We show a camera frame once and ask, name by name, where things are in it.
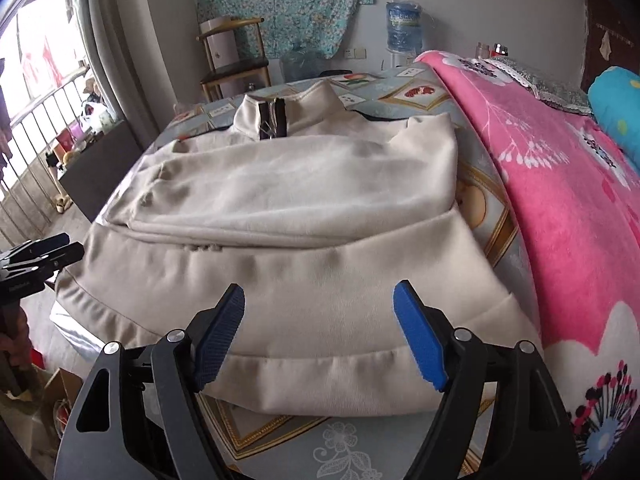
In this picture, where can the blue dotted pillow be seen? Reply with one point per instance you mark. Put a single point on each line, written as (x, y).
(620, 105)

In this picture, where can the clear plastic bag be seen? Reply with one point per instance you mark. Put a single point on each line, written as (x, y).
(186, 109)

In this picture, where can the glass jar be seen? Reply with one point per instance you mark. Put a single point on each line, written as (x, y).
(482, 51)

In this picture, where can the balcony railing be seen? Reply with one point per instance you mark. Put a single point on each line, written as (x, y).
(30, 160)

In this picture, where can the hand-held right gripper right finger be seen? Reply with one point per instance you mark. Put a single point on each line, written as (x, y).
(420, 335)

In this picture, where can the red gift box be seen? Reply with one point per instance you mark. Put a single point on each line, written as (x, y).
(69, 140)

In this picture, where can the wooden chair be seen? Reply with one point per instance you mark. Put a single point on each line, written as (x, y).
(235, 67)

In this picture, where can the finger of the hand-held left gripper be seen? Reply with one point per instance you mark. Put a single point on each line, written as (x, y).
(60, 255)
(50, 242)

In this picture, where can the empty clear water jug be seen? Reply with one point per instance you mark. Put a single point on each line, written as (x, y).
(300, 67)

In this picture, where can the black trash can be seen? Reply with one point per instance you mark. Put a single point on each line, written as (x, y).
(335, 72)

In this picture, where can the grey lace-trimmed cloth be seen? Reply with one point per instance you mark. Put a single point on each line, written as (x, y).
(550, 85)

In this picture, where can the white water dispenser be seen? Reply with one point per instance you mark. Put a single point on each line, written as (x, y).
(401, 60)

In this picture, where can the cardboard box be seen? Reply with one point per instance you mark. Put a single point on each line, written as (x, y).
(60, 385)

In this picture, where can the fruit print tablecloth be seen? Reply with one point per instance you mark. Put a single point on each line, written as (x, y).
(300, 440)

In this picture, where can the blue water bottle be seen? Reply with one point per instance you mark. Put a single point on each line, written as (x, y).
(404, 27)

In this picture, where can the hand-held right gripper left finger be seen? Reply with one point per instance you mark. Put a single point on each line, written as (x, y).
(220, 335)

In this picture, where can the brown door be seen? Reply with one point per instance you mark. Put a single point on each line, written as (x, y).
(612, 10)

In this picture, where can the cream zip jacket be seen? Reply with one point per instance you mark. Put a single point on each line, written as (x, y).
(300, 210)

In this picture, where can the grey curtain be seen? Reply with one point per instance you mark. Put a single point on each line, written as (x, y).
(110, 35)

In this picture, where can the beige hanging pouch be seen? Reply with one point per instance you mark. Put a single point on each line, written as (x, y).
(606, 45)

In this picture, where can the white plastic bag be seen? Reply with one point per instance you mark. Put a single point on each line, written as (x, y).
(98, 116)

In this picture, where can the pink floral blanket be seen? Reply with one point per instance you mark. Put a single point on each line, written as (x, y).
(550, 210)

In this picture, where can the dark cabinet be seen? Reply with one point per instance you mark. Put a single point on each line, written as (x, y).
(105, 170)

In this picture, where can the person's left hand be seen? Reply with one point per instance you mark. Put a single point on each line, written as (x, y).
(15, 360)

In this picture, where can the teal floral wall cloth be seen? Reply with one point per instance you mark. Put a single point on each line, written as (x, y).
(280, 5)

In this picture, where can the white wall socket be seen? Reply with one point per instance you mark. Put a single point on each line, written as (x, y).
(356, 53)

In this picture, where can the beige slipper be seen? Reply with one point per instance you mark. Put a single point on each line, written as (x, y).
(61, 205)

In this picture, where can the door hook rack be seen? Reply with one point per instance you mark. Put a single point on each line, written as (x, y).
(617, 34)

